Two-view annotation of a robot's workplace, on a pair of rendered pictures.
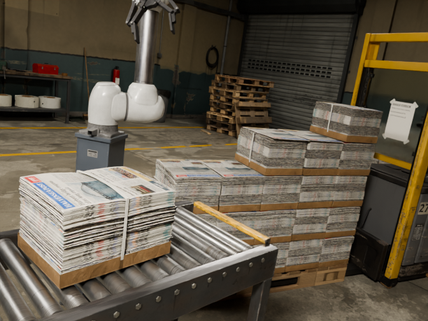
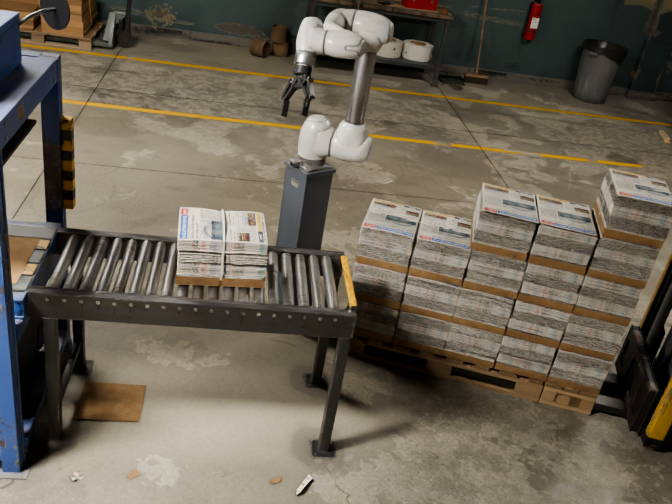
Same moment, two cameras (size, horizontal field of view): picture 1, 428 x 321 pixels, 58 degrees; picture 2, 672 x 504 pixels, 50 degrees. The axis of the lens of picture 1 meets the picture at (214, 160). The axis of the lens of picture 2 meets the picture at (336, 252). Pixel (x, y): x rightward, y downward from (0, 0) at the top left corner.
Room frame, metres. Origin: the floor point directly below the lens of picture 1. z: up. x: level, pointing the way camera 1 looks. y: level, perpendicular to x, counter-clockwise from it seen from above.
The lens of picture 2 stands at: (-0.86, -1.62, 2.51)
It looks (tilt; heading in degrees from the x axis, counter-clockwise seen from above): 29 degrees down; 34
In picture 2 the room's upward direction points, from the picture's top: 10 degrees clockwise
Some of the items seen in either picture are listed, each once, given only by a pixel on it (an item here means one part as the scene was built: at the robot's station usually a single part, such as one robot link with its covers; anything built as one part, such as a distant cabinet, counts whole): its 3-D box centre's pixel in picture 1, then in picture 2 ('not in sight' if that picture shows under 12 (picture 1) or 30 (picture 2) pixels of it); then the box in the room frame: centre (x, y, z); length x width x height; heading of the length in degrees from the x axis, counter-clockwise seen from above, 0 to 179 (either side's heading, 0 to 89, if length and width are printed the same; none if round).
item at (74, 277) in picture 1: (63, 251); (194, 263); (1.04, 0.41, 0.83); 0.29 x 0.16 x 0.04; 48
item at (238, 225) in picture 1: (228, 220); (348, 281); (1.52, -0.10, 0.81); 0.43 x 0.03 x 0.02; 44
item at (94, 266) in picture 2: not in sight; (94, 266); (0.74, 0.71, 0.78); 0.47 x 0.05 x 0.05; 44
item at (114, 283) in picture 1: (92, 260); (215, 275); (1.11, 0.34, 0.78); 0.47 x 0.05 x 0.05; 44
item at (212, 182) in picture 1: (240, 227); (455, 298); (2.42, -0.24, 0.42); 1.17 x 0.39 x 0.83; 117
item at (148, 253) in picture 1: (125, 235); (244, 265); (1.20, 0.26, 0.83); 0.29 x 0.16 x 0.04; 48
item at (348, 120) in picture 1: (329, 192); (598, 295); (2.75, -0.88, 0.65); 0.39 x 0.30 x 1.29; 27
